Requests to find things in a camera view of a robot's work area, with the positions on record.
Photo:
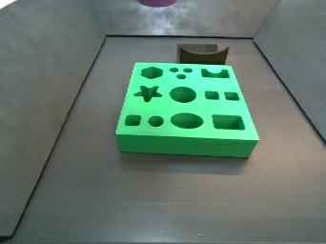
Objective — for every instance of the purple round object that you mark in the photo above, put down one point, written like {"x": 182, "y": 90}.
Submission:
{"x": 157, "y": 3}

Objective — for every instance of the green shape sorter block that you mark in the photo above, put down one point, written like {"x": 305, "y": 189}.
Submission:
{"x": 186, "y": 109}

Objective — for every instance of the dark grey foam cradle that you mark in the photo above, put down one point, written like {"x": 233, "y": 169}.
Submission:
{"x": 201, "y": 54}

